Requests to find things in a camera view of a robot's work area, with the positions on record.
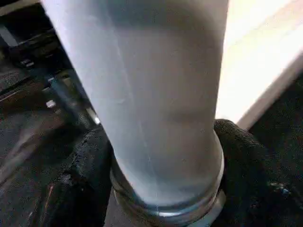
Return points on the white plastic table leg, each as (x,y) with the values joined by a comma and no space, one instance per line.
(146,82)

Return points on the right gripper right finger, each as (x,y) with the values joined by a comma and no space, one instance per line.
(251,184)

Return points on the black mat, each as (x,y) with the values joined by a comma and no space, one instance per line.
(30,130)

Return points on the white plastic table top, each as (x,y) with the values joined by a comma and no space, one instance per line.
(260,59)

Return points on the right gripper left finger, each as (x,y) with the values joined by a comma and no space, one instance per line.
(80,184)

